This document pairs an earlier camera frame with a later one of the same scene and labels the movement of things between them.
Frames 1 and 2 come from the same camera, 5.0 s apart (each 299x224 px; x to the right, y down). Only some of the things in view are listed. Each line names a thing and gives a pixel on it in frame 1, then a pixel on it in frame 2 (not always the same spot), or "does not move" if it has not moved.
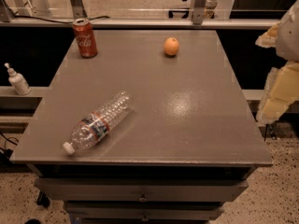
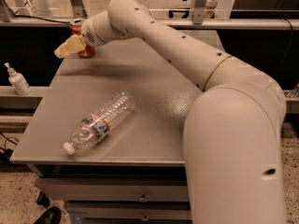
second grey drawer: x=140 y=210 does not move
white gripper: x=289 y=36 -> x=91 y=30
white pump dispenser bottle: x=19 y=81 does not move
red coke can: x=85 y=37 does not move
